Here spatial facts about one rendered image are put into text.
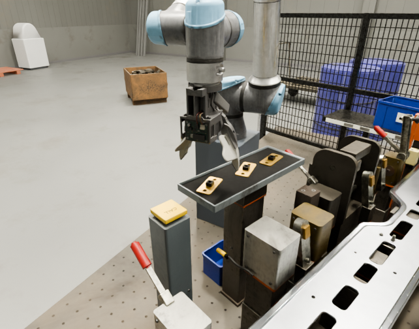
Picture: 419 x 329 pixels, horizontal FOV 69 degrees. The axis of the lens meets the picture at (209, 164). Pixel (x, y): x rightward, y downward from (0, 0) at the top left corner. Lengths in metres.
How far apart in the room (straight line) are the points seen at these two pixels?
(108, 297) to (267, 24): 1.02
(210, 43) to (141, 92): 5.27
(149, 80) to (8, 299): 4.37
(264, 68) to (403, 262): 0.70
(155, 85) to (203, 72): 5.28
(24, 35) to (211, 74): 10.33
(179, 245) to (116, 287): 0.51
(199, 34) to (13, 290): 2.08
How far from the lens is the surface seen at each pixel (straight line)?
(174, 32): 0.75
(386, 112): 1.77
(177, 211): 0.69
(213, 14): 0.62
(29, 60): 10.86
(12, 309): 2.29
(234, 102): 1.17
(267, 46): 1.09
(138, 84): 5.83
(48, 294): 2.27
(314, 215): 0.85
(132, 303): 1.13
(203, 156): 1.26
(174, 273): 0.77
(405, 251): 0.97
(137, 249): 0.65
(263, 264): 0.73
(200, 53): 0.62
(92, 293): 1.20
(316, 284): 0.79
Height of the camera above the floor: 1.55
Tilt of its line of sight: 26 degrees down
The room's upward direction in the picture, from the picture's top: straight up
